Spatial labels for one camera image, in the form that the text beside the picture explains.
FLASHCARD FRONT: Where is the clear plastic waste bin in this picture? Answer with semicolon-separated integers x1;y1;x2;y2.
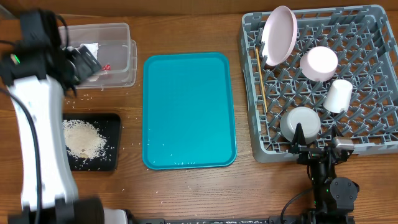
58;23;137;89

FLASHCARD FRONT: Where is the small pink bowl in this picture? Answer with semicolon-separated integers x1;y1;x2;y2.
300;46;338;82

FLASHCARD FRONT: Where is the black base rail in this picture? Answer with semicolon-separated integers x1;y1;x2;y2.
129;215;355;224

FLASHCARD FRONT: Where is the gray bowl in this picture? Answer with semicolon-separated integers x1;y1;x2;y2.
279;106;322;145

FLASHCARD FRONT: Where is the white paper cup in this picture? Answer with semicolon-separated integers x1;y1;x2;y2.
323;80;353;114

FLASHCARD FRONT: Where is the teal serving tray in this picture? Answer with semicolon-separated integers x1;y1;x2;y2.
142;52;237;170

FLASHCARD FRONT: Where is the gray dishwasher rack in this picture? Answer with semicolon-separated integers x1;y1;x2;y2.
238;5;397;163

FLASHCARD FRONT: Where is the large white plate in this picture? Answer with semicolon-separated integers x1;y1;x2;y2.
261;6;298;67

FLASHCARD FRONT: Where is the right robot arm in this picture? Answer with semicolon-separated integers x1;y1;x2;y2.
279;123;359;223

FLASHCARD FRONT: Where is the white napkin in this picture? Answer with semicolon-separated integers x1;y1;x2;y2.
67;43;102;85

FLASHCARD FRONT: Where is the black rectangular tray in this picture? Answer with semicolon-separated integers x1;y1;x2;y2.
63;113;121;171

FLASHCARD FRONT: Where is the wooden chopstick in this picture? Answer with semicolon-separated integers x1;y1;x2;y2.
256;47;268;114

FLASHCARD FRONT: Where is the red sauce packet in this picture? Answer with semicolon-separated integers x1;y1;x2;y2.
102;64;111;71

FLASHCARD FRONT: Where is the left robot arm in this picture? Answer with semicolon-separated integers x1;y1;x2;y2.
1;9;135;223

